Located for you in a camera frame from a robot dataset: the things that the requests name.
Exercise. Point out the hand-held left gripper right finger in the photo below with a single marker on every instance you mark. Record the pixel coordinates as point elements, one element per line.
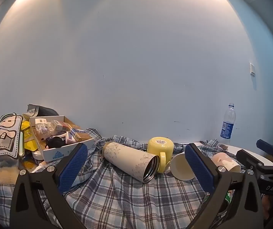
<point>198,169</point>

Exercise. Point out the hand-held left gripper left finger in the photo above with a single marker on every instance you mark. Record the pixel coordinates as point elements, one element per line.
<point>74,169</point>

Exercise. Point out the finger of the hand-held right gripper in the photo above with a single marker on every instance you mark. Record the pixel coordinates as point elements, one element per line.
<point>248,158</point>
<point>266,146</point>

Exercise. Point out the white cup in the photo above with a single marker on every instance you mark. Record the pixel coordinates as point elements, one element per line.
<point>180,167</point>

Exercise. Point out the pink floral cup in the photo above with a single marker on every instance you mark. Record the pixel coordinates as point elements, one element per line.
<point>227,162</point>

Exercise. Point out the white cardboard box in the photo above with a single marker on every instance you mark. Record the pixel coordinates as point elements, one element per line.
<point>55,152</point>

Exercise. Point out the black pouch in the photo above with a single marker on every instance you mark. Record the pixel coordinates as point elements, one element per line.
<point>55,142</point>

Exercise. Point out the blue and white small box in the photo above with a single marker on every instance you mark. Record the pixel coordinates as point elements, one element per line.
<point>80,134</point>

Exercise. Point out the clear plastic water bottle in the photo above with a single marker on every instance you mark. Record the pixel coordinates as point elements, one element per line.
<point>227,124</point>

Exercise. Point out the green labelled bottle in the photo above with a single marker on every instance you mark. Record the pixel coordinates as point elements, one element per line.
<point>228,196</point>

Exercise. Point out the yellow mug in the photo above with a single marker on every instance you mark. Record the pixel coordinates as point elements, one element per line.
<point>160,148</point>

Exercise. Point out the red and white small box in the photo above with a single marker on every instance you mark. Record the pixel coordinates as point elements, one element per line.
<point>60,125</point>

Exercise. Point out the yellow packet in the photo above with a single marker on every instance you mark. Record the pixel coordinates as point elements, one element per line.
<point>29,138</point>

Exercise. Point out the cream floral thermos flask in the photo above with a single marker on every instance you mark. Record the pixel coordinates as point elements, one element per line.
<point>129,159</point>

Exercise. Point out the blue plaid cloth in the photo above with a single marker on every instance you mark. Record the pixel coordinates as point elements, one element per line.
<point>131,202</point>

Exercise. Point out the beige fluffy toy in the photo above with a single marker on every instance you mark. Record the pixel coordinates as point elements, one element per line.
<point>6,175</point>

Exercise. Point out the cartoon printed bag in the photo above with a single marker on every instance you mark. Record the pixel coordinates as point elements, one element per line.
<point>2,138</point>

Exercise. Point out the white wall switch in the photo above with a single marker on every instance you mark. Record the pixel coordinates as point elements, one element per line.
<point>253,69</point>

